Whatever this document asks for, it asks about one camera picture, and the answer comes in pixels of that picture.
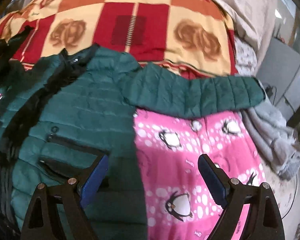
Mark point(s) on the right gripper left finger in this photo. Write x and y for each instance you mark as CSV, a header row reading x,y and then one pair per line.
x,y
42,220

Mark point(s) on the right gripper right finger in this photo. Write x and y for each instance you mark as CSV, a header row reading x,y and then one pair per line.
x,y
263,219

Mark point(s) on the dark green puffer jacket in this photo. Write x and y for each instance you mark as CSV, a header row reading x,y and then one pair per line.
x,y
67,107

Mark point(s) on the pink penguin print quilt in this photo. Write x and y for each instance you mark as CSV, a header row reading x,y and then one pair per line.
x,y
178,205

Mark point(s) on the grey fleece garment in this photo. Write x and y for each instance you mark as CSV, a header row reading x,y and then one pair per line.
x,y
277,142

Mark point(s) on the grey metal cabinet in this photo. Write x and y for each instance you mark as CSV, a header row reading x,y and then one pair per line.
x,y
280,70

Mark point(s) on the red orange rose blanket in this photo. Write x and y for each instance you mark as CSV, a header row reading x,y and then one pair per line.
x,y
191,38

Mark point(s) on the beige curtain fabric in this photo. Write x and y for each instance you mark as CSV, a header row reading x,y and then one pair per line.
x,y
254,21

